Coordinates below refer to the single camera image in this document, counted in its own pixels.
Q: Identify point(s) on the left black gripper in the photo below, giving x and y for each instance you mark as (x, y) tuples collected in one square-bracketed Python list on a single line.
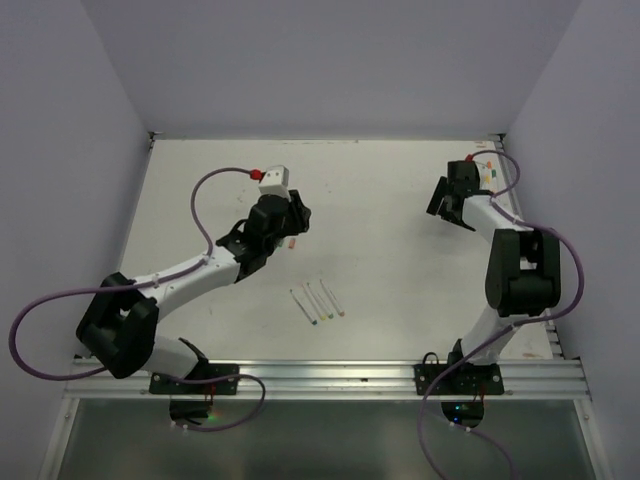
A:
[(299, 213)]

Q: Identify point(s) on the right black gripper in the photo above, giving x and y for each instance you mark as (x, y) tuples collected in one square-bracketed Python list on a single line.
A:
[(442, 190)]

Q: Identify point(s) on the teal green marker pen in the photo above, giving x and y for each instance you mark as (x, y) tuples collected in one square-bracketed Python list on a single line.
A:
[(302, 308)]

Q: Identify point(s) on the light green cap marker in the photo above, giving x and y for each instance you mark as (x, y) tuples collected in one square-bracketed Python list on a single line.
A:
[(321, 302)]

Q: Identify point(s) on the pink cap marker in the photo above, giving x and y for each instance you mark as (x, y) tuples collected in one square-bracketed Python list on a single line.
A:
[(332, 298)]

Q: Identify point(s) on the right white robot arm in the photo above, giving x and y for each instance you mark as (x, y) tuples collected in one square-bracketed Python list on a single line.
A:
[(523, 272)]

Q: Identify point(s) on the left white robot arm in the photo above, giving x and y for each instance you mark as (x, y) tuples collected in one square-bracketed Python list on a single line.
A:
[(120, 325)]

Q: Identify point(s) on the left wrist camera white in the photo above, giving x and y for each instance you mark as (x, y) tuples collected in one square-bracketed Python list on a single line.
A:
[(275, 182)]

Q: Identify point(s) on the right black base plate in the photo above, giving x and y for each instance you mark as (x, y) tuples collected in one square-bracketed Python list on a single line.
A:
[(468, 380)]

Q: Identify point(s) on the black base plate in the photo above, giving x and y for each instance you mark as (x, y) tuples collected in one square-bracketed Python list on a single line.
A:
[(221, 380), (468, 380)]

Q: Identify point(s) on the aluminium rail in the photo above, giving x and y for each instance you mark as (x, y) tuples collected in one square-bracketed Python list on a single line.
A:
[(361, 381)]

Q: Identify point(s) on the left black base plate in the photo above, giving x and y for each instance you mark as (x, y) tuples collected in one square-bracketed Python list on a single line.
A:
[(221, 380)]

